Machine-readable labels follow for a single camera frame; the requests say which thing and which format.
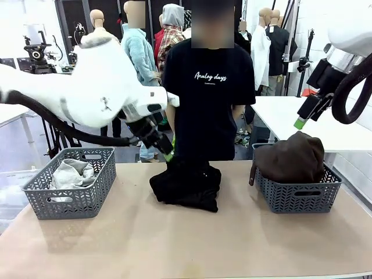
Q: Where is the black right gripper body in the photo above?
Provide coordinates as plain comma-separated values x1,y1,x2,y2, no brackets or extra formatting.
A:
306,59,346,95

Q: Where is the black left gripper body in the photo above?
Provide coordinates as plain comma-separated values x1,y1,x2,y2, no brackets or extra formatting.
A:
126,112,167,152

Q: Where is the dark brown garment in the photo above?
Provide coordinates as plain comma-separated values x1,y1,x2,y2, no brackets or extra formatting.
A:
249,130,326,187

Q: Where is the light grey garment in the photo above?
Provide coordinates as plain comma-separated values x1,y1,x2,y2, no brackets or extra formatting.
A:
51,158,96,203

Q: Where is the person's right forearm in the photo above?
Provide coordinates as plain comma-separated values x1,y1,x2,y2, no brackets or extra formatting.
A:
165,103,177,140

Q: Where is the white work table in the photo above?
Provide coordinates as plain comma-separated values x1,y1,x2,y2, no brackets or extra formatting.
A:
251,95,372,154
0,103,38,152

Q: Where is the black light stand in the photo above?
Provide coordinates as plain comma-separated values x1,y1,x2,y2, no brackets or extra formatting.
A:
296,28,317,96

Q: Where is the mannequin in black shirt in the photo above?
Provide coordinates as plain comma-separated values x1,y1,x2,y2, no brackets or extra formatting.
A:
266,9,299,96

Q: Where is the person in black t-shirt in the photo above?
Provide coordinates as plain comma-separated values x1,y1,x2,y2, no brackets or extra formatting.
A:
161,0,256,161

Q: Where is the mannequin in white shirt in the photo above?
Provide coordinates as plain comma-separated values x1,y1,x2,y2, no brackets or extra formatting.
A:
250,7,273,96

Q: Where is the mannequin in light blue fleece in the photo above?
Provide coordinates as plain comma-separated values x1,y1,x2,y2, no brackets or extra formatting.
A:
120,0,161,163

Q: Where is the mannequin in red top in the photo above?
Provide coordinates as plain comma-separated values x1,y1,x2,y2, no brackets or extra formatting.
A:
153,13,166,69

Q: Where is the mannequin in dark suit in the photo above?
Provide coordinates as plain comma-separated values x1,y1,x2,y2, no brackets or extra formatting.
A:
234,20,253,56

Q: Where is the mannequin in plaid hooded shirt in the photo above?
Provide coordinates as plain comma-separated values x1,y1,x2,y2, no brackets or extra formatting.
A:
158,3,187,79

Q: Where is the grey perforated plastic basket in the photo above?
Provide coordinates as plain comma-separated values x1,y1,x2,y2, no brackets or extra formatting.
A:
251,142,344,214
22,146,117,220

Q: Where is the mannequin in beige jacket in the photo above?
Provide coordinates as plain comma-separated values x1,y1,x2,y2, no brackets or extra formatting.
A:
80,9,123,140

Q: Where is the black monitor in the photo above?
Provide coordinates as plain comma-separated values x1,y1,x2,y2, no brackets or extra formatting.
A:
16,57,31,73
0,58,16,72

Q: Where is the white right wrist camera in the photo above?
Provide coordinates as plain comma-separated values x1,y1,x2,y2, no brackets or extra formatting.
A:
296,56,320,73

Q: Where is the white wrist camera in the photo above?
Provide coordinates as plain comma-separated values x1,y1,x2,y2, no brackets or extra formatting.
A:
167,92,180,108
296,56,320,73

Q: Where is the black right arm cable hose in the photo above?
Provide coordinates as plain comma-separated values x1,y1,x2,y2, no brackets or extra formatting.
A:
331,53,372,125

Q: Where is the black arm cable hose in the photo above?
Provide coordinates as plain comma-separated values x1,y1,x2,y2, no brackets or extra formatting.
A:
0,90,140,148
331,53,372,125

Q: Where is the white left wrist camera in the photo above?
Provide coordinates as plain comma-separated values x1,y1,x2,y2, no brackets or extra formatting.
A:
167,92,180,108

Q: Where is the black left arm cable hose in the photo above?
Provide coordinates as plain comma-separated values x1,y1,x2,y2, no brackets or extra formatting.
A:
0,90,140,148

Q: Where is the black camera tripod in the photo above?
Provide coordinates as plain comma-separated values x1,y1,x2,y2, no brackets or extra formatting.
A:
40,117,83,159

